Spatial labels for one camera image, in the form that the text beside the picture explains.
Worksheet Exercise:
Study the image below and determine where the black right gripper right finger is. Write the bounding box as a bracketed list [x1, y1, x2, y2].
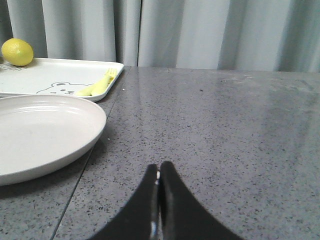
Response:
[160, 161, 241, 240]

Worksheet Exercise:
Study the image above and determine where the white bear tray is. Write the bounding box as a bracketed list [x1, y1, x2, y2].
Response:
[0, 58, 124, 102]

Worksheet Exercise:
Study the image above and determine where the yellow plastic fork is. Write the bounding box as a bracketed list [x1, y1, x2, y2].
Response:
[91, 68, 118, 96]

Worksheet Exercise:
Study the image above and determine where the yellow lemon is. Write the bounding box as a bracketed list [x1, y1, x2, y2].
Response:
[1, 38, 34, 67]

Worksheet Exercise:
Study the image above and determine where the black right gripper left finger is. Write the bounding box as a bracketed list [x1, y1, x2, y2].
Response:
[91, 164, 160, 240]

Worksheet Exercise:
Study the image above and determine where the beige round plate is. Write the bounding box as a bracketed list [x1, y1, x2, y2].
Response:
[0, 95, 107, 186]

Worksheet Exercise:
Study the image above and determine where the grey curtain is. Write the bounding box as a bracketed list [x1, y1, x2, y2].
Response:
[0, 0, 320, 73]

